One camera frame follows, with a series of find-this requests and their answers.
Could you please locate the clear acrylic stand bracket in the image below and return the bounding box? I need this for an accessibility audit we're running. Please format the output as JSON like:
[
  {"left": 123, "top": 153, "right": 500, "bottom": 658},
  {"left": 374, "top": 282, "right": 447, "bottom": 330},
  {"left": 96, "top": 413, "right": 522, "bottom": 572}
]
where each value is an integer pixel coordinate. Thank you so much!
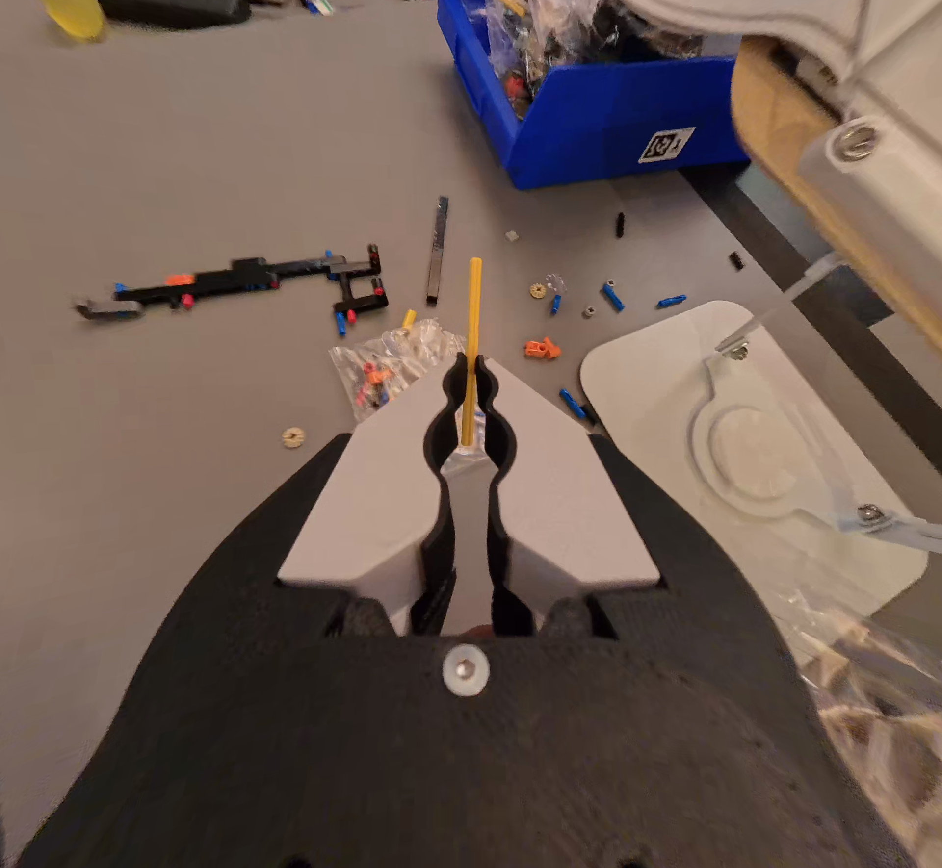
[{"left": 688, "top": 254, "right": 942, "bottom": 553}]

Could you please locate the long black lego beam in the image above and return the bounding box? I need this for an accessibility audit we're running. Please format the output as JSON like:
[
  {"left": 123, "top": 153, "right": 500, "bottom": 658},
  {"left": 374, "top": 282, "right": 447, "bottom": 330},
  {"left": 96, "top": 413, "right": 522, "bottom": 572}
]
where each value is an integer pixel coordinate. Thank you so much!
[{"left": 425, "top": 196, "right": 450, "bottom": 307}]

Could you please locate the small clear lego parts bag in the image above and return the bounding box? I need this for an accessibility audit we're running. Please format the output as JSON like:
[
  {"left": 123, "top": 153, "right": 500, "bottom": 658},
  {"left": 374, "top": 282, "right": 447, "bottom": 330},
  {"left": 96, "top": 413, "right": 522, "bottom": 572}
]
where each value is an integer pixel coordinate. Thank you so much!
[{"left": 329, "top": 320, "right": 472, "bottom": 422}]

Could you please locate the black lego beam assembly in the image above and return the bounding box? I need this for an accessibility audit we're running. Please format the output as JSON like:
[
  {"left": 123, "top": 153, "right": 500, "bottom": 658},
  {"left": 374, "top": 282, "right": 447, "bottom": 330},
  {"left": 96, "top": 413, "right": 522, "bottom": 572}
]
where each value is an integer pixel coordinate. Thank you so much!
[{"left": 74, "top": 243, "right": 391, "bottom": 336}]

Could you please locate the long yellow lego axle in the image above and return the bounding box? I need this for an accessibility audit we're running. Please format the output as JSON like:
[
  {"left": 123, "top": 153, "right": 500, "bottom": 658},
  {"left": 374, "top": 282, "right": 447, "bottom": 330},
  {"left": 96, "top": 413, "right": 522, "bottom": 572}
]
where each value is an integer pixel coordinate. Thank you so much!
[{"left": 460, "top": 257, "right": 484, "bottom": 451}]

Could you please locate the blue plastic bin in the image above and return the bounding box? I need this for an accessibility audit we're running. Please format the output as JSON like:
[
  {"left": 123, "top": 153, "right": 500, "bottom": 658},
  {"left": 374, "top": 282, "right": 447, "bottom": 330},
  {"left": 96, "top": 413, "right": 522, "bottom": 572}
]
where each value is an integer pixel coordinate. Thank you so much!
[{"left": 436, "top": 0, "right": 752, "bottom": 191}]

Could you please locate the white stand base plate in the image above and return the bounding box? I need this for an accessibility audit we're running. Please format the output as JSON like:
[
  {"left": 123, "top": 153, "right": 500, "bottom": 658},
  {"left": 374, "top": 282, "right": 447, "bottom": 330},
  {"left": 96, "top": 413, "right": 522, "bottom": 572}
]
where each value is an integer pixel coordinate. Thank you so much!
[{"left": 579, "top": 300, "right": 930, "bottom": 615}]

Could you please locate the yellow disc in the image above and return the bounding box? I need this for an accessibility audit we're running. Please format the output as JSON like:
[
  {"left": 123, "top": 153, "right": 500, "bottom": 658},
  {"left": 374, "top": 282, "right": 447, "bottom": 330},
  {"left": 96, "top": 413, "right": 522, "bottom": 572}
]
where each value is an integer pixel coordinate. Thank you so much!
[{"left": 35, "top": 0, "right": 106, "bottom": 44}]

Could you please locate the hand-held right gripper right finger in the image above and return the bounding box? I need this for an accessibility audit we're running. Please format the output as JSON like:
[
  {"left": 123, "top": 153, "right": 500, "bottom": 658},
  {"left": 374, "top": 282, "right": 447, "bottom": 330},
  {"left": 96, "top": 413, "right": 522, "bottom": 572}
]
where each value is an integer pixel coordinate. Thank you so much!
[{"left": 477, "top": 355, "right": 661, "bottom": 637}]

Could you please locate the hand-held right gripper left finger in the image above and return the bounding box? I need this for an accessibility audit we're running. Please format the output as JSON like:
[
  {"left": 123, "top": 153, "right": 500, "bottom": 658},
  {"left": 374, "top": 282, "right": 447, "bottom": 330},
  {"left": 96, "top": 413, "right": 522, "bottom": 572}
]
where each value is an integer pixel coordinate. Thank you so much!
[{"left": 278, "top": 353, "right": 470, "bottom": 637}]

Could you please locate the black white tag sticker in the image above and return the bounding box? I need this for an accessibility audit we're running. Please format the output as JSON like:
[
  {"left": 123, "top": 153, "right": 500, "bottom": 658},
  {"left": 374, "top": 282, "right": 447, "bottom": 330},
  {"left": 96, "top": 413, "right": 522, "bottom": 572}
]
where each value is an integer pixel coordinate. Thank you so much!
[{"left": 639, "top": 127, "right": 696, "bottom": 164}]

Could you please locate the large clear plastic bag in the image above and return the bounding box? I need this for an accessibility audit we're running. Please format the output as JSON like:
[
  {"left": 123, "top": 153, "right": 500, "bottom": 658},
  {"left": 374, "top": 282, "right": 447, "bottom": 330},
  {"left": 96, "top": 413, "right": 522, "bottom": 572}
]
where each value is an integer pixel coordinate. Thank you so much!
[{"left": 758, "top": 574, "right": 942, "bottom": 868}]

